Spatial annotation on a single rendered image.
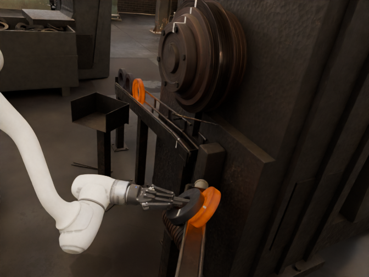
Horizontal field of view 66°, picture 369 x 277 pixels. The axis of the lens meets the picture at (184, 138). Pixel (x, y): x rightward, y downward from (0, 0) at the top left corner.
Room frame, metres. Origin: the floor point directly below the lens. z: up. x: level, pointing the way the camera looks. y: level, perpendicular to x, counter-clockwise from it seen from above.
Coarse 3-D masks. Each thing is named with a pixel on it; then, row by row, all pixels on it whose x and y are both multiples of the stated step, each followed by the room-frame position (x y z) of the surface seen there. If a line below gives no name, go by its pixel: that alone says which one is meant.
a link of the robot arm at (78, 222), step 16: (0, 96) 0.74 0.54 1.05; (0, 112) 0.71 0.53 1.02; (16, 112) 0.76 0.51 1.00; (0, 128) 0.72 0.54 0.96; (16, 128) 0.73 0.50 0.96; (16, 144) 0.72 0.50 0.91; (32, 144) 0.73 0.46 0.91; (32, 160) 0.70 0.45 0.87; (32, 176) 0.67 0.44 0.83; (48, 176) 0.69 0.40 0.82; (48, 192) 0.66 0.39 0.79; (48, 208) 0.64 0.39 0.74; (64, 208) 0.66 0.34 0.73; (80, 208) 0.68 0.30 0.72; (96, 208) 0.72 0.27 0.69; (64, 224) 0.63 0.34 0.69; (80, 224) 0.64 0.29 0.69; (96, 224) 0.68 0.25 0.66; (64, 240) 0.60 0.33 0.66; (80, 240) 0.61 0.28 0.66
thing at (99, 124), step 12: (84, 96) 1.58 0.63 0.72; (96, 96) 1.67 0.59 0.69; (108, 96) 1.63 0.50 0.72; (72, 108) 1.50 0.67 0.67; (84, 108) 1.58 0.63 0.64; (96, 108) 1.67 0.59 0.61; (108, 108) 1.63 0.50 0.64; (120, 108) 1.49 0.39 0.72; (72, 120) 1.49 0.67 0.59; (84, 120) 1.52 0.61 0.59; (96, 120) 1.53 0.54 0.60; (108, 120) 1.40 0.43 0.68; (120, 120) 1.49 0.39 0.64; (108, 132) 1.51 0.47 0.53; (108, 144) 1.51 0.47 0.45; (108, 156) 1.51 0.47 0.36; (108, 168) 1.51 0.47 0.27
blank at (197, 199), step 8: (184, 192) 0.86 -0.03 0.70; (192, 192) 0.83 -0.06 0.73; (200, 192) 0.81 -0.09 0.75; (192, 200) 0.78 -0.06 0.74; (200, 200) 0.77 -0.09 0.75; (176, 208) 0.79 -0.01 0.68; (184, 208) 0.75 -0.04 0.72; (192, 208) 0.74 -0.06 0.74; (200, 208) 0.75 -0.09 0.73; (168, 216) 0.75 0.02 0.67; (176, 216) 0.73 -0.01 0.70; (184, 216) 0.72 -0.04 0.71; (192, 216) 0.73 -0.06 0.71; (176, 224) 0.73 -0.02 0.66
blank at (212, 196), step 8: (208, 192) 0.82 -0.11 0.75; (216, 192) 0.79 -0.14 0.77; (208, 200) 0.77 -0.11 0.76; (216, 200) 0.76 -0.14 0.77; (208, 208) 0.73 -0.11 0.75; (216, 208) 0.74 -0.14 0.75; (200, 216) 0.72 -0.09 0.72; (208, 216) 0.72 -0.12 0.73; (192, 224) 0.73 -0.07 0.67; (200, 224) 0.72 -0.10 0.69
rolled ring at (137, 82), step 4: (136, 80) 1.88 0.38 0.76; (140, 80) 1.86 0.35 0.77; (136, 84) 1.92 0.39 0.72; (140, 84) 1.83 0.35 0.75; (132, 88) 1.94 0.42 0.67; (136, 88) 1.93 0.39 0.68; (140, 88) 1.81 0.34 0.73; (132, 92) 1.94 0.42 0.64; (136, 92) 1.93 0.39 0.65; (140, 92) 1.80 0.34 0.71; (144, 92) 1.81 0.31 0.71; (136, 96) 1.91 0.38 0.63; (140, 96) 1.80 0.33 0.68; (144, 96) 1.81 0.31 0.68; (140, 100) 1.80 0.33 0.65
